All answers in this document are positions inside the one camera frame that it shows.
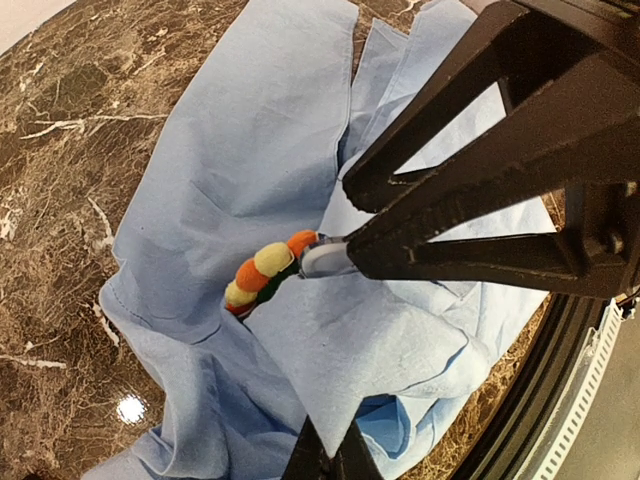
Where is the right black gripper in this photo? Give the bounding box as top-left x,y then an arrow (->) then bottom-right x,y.
343,1 -> 639,297

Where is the white slotted cable duct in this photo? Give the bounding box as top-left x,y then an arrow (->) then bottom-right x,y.
515,297 -> 639,480

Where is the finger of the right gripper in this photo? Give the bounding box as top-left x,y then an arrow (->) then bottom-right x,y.
346,52 -> 639,298

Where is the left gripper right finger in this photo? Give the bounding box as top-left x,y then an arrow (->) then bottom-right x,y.
332,420 -> 383,480

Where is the black front table rail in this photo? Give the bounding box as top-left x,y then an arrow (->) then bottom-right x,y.
452,294 -> 608,480

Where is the light blue shirt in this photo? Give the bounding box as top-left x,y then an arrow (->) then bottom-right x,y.
89,1 -> 545,479

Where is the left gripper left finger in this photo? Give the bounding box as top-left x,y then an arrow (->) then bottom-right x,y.
282,417 -> 331,480

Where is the plush sunflower brooch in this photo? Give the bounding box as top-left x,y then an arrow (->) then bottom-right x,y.
224,230 -> 320,320

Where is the round blue swirl badge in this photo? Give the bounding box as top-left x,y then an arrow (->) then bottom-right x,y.
298,235 -> 357,279

